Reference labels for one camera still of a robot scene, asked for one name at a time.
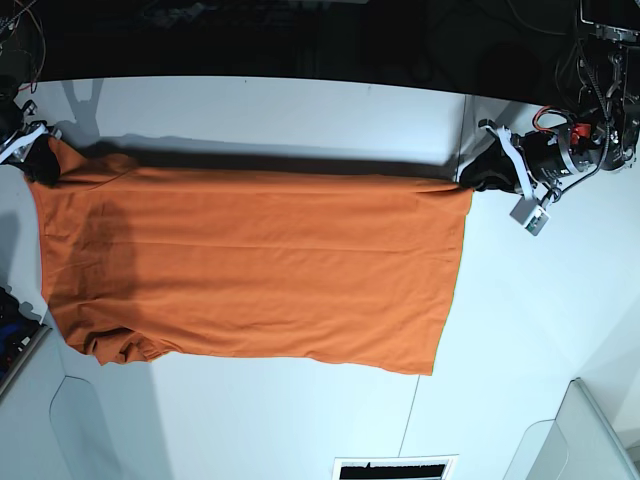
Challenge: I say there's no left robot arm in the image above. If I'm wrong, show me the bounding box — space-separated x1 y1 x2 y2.
457 1 639 202

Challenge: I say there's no orange t-shirt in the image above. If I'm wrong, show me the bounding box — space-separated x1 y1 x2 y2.
30 139 471 375

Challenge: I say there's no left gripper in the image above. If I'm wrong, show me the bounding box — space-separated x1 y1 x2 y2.
458 119 600 200

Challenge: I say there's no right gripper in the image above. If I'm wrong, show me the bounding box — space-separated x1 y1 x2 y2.
0 100 61 185

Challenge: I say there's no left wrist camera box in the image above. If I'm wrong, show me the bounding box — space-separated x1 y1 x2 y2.
510 197 549 236

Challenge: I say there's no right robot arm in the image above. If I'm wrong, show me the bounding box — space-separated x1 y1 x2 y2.
1 1 61 186

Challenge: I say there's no right grey table bracket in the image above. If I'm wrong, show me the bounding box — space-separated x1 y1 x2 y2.
504 378 639 480

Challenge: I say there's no blue black cable clutter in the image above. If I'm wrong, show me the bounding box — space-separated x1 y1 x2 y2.
0 288 43 382

